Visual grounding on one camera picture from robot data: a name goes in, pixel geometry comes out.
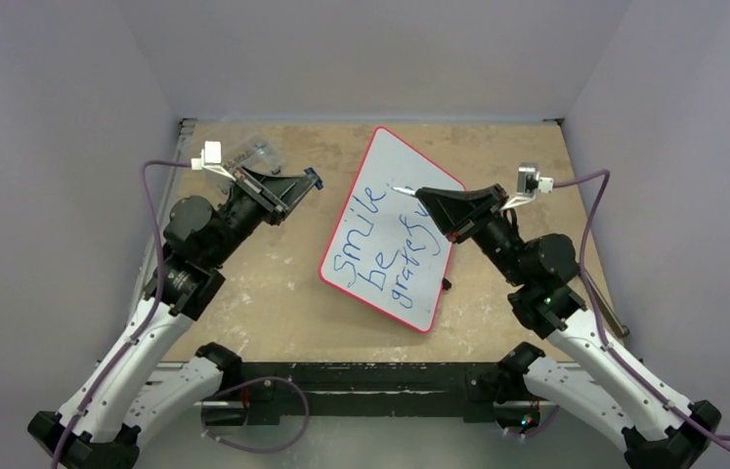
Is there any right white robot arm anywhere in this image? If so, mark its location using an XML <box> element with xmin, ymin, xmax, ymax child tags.
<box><xmin>413</xmin><ymin>185</ymin><xmax>721</xmax><ymax>468</ymax></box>

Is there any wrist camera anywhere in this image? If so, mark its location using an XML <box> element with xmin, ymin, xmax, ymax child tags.
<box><xmin>191</xmin><ymin>141</ymin><xmax>235</xmax><ymax>183</ymax></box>
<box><xmin>502</xmin><ymin>162</ymin><xmax>555</xmax><ymax>210</ymax></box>

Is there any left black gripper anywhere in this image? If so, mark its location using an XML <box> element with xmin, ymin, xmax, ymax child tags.
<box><xmin>206</xmin><ymin>164</ymin><xmax>317</xmax><ymax>268</ymax></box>

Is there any white blue marker pen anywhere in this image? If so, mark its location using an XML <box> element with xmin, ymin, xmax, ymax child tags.
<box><xmin>392</xmin><ymin>187</ymin><xmax>416</xmax><ymax>197</ymax></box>

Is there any clear plastic bag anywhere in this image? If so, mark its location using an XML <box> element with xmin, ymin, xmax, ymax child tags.
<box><xmin>189</xmin><ymin>122</ymin><xmax>285</xmax><ymax>190</ymax></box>

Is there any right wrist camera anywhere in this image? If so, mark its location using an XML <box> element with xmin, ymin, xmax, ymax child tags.
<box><xmin>502</xmin><ymin>162</ymin><xmax>555</xmax><ymax>210</ymax></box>

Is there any blue marker cap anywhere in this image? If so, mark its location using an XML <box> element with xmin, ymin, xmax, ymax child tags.
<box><xmin>304</xmin><ymin>167</ymin><xmax>323</xmax><ymax>191</ymax></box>

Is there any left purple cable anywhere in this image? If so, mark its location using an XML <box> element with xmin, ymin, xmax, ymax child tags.
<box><xmin>50</xmin><ymin>160</ymin><xmax>311</xmax><ymax>469</ymax></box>

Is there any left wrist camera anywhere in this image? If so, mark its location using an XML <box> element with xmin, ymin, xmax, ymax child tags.
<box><xmin>191</xmin><ymin>141</ymin><xmax>235</xmax><ymax>183</ymax></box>

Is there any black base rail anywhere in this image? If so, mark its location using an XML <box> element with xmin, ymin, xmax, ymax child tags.
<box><xmin>198</xmin><ymin>361</ymin><xmax>537</xmax><ymax>429</ymax></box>

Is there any red framed whiteboard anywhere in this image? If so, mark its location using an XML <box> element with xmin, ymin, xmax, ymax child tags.
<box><xmin>318</xmin><ymin>127</ymin><xmax>465</xmax><ymax>333</ymax></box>

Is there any aluminium frame rail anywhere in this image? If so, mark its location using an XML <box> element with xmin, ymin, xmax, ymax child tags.
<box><xmin>131</xmin><ymin>118</ymin><xmax>197</xmax><ymax>310</ymax></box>

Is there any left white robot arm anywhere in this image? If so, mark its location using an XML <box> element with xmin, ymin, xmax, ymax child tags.
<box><xmin>27</xmin><ymin>166</ymin><xmax>322</xmax><ymax>468</ymax></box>

